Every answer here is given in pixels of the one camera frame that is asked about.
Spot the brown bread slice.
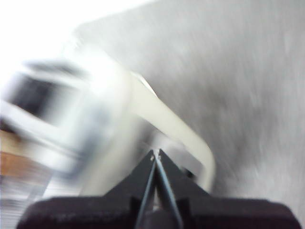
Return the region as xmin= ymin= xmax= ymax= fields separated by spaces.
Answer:
xmin=0 ymin=130 xmax=52 ymax=191

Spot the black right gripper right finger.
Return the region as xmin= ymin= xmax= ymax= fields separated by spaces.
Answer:
xmin=157 ymin=148 xmax=302 ymax=229

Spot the cream two-slot toaster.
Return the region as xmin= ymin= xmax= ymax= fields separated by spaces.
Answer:
xmin=0 ymin=33 xmax=216 ymax=206

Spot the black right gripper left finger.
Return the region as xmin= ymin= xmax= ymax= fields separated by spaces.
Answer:
xmin=16 ymin=149 xmax=157 ymax=229

